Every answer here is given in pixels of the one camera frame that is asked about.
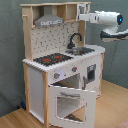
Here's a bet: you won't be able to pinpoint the left stove knob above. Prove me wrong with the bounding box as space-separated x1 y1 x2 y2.
54 73 60 79

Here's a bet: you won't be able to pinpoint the grey range hood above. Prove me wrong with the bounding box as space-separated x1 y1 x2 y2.
34 5 64 27

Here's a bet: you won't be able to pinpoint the right stove knob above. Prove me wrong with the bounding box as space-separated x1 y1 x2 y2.
71 65 79 73

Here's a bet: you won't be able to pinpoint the grey toy sink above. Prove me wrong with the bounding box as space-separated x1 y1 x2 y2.
65 47 95 55

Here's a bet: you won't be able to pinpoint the black toy faucet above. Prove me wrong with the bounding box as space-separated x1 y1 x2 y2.
67 33 82 49

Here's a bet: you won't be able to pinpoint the white oven door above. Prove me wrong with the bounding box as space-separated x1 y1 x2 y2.
49 85 96 128

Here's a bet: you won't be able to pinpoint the black stovetop red burners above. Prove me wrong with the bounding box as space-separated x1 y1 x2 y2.
34 53 71 66

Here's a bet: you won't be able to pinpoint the stove knob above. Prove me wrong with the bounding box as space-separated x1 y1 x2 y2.
71 65 79 73
54 73 60 79

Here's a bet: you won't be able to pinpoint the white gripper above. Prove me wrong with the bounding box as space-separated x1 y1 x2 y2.
79 13 98 23

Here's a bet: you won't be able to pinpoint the white microwave door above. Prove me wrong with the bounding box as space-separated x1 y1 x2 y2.
76 3 89 21

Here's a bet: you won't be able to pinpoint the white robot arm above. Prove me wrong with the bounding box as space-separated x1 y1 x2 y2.
78 11 128 42

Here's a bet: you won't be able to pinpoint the wooden toy kitchen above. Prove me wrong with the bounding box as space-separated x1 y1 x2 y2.
22 2 105 128

